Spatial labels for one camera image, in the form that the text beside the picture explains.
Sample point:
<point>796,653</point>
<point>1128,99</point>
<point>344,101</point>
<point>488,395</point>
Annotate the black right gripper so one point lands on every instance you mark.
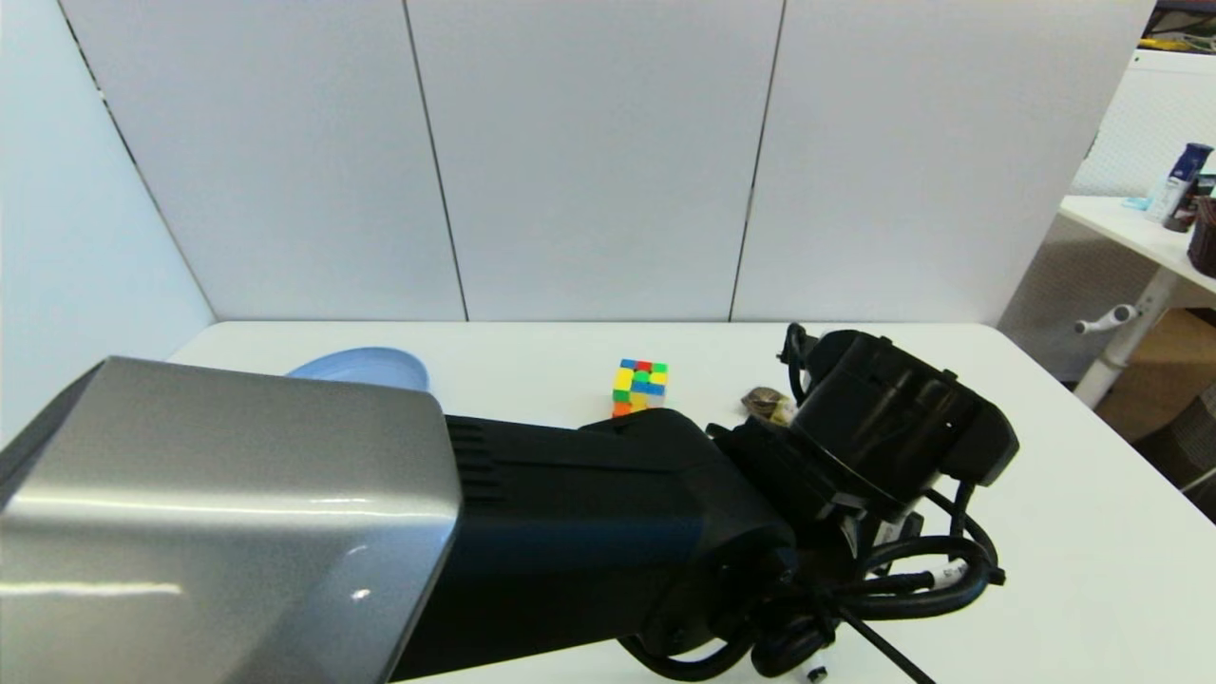
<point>883,537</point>

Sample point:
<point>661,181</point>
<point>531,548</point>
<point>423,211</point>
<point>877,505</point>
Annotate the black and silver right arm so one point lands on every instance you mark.
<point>570,532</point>

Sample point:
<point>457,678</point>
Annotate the wrapped chocolate snack packet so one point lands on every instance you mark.
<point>768,404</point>

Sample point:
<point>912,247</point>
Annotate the multicoloured puzzle cube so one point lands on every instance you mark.
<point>639,385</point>

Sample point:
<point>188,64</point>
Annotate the white desk leg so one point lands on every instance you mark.
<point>1121,347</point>

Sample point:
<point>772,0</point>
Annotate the dark bin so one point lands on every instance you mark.
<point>1187,456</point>

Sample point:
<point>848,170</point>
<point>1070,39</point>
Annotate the brown cardboard box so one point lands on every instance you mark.
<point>1168,370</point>

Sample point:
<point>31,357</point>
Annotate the white side desk top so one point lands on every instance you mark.
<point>1130,233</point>

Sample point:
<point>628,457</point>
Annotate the dark brown basket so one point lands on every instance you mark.
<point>1205,237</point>

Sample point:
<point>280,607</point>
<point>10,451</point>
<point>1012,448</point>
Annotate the white bottle with blue cap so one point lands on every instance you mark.
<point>1178,180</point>

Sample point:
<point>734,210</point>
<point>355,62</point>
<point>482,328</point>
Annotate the blue oval plate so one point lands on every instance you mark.
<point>366,366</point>

